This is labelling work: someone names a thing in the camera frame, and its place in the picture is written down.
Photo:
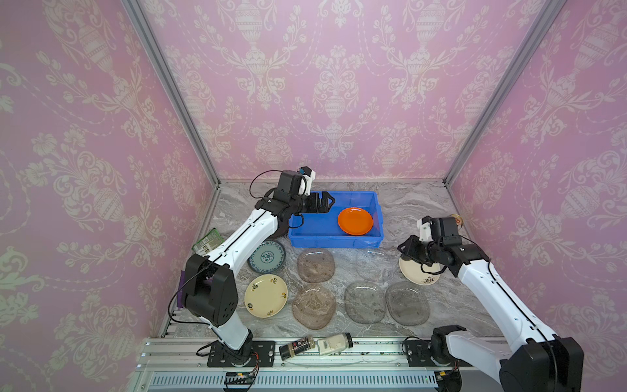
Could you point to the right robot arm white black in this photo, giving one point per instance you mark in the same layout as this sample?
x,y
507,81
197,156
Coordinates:
x,y
537,358

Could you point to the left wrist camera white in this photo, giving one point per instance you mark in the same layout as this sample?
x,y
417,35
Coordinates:
x,y
307,178

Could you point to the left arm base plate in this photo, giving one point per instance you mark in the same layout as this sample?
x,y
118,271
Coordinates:
x,y
261,353

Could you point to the green drink can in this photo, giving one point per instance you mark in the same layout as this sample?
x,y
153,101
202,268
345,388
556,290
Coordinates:
x,y
459,220

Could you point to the green snack packet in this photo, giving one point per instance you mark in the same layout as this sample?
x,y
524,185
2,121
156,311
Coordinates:
x,y
212,240

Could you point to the white bottle black cap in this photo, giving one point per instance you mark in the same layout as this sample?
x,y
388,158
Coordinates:
x,y
334,344

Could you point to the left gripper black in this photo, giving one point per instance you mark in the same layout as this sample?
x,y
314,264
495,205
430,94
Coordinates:
x,y
323,206

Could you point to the purple snack packet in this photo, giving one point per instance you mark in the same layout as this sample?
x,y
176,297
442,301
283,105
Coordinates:
x,y
180,298

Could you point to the blue plastic bin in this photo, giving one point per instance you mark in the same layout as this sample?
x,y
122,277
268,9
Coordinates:
x,y
321,230

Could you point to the dark spice grinder bottle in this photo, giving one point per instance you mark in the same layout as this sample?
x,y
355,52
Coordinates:
x,y
296,347

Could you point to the teal patterned plate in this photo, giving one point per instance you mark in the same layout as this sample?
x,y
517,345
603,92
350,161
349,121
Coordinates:
x,y
268,257

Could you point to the orange plate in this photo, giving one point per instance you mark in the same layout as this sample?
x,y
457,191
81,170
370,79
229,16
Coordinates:
x,y
355,221

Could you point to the yellow floral plate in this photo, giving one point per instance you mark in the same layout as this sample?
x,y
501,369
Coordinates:
x,y
266,296

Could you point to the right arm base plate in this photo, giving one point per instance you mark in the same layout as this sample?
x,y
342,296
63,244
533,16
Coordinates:
x,y
418,354

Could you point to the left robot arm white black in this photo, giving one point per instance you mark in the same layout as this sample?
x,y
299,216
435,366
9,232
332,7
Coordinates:
x,y
210,291

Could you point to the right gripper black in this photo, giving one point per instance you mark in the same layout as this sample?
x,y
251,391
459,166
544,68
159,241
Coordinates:
x,y
416,251

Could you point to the clear glass plate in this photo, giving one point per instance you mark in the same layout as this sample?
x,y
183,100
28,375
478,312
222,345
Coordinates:
x,y
376,265

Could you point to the aluminium front rail frame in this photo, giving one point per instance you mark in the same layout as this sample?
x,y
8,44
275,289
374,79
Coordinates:
x,y
373,364

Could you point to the cream plate with dark patch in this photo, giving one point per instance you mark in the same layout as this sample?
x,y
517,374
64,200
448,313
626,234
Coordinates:
x,y
420,274

